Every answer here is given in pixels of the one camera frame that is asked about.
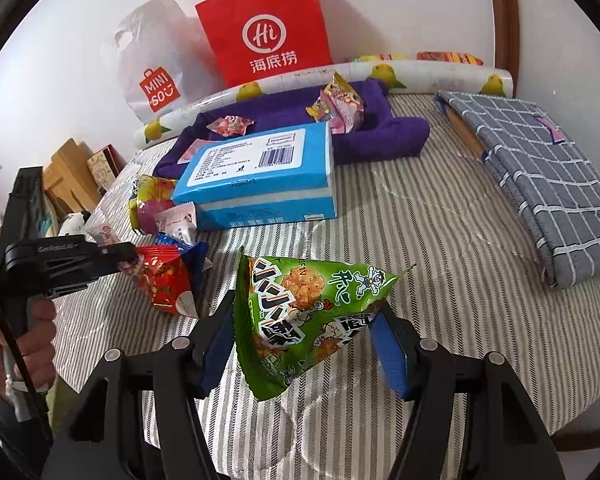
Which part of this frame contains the purple towel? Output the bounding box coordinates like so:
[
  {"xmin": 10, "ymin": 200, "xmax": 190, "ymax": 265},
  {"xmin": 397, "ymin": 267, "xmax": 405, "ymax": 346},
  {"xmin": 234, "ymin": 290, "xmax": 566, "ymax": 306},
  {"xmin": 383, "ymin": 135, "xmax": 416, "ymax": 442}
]
[{"xmin": 152, "ymin": 78, "xmax": 432, "ymax": 180}]

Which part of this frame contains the person left hand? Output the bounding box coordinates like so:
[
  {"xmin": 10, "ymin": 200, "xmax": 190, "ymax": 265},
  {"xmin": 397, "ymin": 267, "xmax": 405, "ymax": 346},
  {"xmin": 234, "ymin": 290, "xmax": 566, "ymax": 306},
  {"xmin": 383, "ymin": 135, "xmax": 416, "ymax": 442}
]
[{"xmin": 0, "ymin": 296, "xmax": 57, "ymax": 404}]

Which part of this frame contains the wooden furniture piece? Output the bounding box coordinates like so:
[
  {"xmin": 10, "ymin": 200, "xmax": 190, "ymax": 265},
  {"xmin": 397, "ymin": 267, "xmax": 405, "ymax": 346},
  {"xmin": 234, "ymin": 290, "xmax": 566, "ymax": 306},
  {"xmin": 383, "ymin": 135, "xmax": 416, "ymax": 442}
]
[{"xmin": 43, "ymin": 138, "xmax": 102, "ymax": 217}]

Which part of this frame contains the pink panda snack packet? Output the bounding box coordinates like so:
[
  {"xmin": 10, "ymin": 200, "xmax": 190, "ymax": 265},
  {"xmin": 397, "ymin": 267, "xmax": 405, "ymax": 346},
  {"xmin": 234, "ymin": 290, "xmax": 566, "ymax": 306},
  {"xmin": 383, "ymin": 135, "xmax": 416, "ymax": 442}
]
[{"xmin": 306, "ymin": 72, "xmax": 365, "ymax": 134}]

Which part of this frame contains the yellow chips bag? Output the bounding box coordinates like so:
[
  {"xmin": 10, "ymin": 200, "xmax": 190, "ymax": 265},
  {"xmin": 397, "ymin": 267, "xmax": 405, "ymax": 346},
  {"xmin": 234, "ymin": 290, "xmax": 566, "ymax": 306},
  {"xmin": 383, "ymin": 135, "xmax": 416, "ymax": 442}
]
[{"xmin": 351, "ymin": 54, "xmax": 408, "ymax": 63}]

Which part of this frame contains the pink strawberry candy packet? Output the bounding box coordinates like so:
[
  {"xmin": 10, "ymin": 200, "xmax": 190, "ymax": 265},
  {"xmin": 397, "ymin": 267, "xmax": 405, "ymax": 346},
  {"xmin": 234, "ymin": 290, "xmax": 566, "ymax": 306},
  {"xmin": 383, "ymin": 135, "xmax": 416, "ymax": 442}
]
[{"xmin": 207, "ymin": 115, "xmax": 256, "ymax": 138}]

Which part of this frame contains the red snack packet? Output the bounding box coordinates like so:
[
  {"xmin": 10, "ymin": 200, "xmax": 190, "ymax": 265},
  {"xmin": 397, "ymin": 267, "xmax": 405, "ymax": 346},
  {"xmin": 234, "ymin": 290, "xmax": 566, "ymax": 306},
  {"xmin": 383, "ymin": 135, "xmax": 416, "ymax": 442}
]
[{"xmin": 133, "ymin": 245, "xmax": 198, "ymax": 318}]

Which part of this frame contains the blue tissue box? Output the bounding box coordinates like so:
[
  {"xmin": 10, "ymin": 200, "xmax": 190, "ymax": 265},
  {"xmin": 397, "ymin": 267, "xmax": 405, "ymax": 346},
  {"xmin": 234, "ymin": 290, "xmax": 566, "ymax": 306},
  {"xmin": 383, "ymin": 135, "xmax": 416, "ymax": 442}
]
[{"xmin": 172, "ymin": 122, "xmax": 337, "ymax": 231}]

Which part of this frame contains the yellow magenta snack packet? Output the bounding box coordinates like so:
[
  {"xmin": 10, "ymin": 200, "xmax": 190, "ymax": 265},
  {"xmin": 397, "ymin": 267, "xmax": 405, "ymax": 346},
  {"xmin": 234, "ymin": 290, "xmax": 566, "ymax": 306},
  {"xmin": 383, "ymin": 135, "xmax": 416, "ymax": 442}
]
[{"xmin": 128, "ymin": 174, "xmax": 178, "ymax": 234}]

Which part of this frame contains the white Miniso plastic bag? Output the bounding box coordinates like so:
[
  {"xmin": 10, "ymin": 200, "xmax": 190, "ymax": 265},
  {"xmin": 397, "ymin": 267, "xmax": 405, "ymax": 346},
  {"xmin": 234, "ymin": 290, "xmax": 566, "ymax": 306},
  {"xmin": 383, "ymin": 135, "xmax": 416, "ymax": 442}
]
[{"xmin": 100, "ymin": 0, "xmax": 224, "ymax": 124}]

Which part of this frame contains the patterned small box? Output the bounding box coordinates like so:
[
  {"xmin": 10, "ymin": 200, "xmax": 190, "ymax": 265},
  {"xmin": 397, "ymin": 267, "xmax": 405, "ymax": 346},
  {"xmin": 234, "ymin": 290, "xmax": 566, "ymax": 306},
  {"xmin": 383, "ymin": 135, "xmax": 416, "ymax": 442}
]
[{"xmin": 86, "ymin": 144, "xmax": 125, "ymax": 194}]

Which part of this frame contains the orange chips bag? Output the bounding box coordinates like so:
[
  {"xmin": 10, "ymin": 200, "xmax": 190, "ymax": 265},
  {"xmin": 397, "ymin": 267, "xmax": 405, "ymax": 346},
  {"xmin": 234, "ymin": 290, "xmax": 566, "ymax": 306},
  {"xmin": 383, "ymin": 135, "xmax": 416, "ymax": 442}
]
[{"xmin": 416, "ymin": 51, "xmax": 483, "ymax": 66}]

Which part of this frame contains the grey checked folded cloth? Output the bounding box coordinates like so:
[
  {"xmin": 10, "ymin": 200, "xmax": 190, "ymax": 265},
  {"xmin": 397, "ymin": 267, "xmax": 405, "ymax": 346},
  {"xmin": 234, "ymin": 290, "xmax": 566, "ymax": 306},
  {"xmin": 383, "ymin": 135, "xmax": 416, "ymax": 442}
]
[{"xmin": 437, "ymin": 90, "xmax": 600, "ymax": 289}]

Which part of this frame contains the rolled lemon print mat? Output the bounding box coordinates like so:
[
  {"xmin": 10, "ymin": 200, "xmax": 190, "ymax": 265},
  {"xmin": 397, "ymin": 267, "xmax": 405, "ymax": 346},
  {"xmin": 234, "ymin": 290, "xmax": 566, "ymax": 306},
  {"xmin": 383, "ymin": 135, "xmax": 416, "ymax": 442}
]
[{"xmin": 132, "ymin": 58, "xmax": 515, "ymax": 150}]

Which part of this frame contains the small white pink packet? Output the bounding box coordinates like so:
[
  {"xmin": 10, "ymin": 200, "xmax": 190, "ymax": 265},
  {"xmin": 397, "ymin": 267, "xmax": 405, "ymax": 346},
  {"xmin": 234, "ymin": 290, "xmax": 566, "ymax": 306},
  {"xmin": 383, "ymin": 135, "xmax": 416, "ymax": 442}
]
[{"xmin": 154, "ymin": 203, "xmax": 197, "ymax": 246}]

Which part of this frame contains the striped bed mattress cover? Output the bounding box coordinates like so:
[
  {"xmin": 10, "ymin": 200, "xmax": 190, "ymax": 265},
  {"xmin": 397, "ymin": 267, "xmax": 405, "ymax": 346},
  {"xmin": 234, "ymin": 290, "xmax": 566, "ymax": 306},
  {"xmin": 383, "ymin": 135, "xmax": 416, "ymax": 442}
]
[{"xmin": 51, "ymin": 91, "xmax": 600, "ymax": 480}]

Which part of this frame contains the green snack packet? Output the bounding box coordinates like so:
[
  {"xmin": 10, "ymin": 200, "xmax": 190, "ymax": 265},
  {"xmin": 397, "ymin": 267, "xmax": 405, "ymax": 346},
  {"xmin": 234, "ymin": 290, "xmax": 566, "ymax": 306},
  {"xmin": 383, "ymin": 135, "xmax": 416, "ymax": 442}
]
[{"xmin": 233, "ymin": 252, "xmax": 405, "ymax": 401}]

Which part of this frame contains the red Haidilao paper bag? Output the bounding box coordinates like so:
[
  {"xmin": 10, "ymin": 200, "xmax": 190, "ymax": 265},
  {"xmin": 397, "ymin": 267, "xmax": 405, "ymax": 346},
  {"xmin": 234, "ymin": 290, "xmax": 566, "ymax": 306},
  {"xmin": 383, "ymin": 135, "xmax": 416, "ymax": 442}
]
[{"xmin": 196, "ymin": 0, "xmax": 332, "ymax": 87}]

